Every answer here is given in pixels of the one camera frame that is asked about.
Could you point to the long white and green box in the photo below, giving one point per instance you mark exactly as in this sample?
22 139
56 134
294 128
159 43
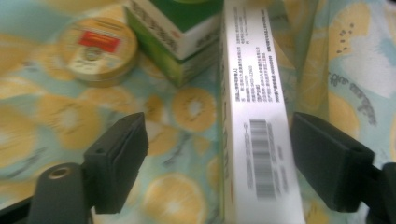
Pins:
255 102

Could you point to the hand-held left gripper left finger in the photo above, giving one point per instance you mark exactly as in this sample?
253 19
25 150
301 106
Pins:
118 161

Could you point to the round yellow tin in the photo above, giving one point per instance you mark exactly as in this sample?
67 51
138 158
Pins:
98 51

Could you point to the orange print cloth bag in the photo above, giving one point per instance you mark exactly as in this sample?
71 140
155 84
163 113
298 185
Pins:
351 68

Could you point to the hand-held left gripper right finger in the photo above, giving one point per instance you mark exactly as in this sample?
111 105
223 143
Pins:
330 161

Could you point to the green and white square box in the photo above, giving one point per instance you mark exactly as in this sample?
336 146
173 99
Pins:
174 34

